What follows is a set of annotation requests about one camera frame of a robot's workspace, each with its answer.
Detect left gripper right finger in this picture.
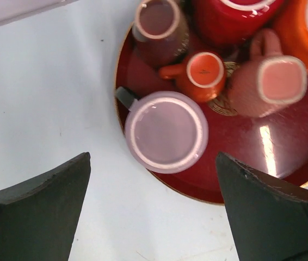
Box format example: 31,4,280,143
215,152,308,260

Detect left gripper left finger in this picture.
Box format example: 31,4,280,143
0,152,91,260

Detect lilac ribbed mug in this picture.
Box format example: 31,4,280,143
115,86,208,174

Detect small pink square mug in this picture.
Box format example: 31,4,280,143
227,28,307,117

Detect large orange mug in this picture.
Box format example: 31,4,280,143
272,0,308,73

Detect large red mug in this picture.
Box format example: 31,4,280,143
192,0,284,48

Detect brown patterned mug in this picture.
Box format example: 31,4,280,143
132,0,189,69

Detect round red tray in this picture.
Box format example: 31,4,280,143
114,25,308,204

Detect small orange cup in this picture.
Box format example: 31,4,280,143
158,51,227,103

